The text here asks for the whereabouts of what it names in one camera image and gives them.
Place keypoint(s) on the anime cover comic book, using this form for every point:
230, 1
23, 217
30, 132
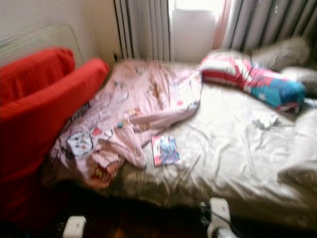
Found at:
166, 150

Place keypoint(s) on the large beige floral pillow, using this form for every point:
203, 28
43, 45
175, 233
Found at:
302, 163

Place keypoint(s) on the pink cartoon print duvet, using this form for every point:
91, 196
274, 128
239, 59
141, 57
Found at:
138, 99

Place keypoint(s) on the white crumpled cloth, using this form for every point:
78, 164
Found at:
265, 120

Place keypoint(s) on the striped anime bolster pillow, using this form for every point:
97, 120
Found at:
262, 84

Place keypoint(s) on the long red cushion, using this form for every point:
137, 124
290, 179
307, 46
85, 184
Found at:
44, 114

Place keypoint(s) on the brown satin pillow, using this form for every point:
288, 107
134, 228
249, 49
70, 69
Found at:
285, 53

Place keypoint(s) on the bright window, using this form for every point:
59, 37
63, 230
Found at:
193, 34

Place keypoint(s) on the large red cushion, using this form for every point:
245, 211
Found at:
34, 74

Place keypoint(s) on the pink sheer curtain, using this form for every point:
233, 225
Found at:
222, 25

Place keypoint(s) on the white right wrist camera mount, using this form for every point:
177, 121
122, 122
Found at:
219, 210

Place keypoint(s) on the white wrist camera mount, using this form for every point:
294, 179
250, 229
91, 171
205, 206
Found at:
74, 228
219, 210

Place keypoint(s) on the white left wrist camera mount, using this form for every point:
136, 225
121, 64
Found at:
74, 228

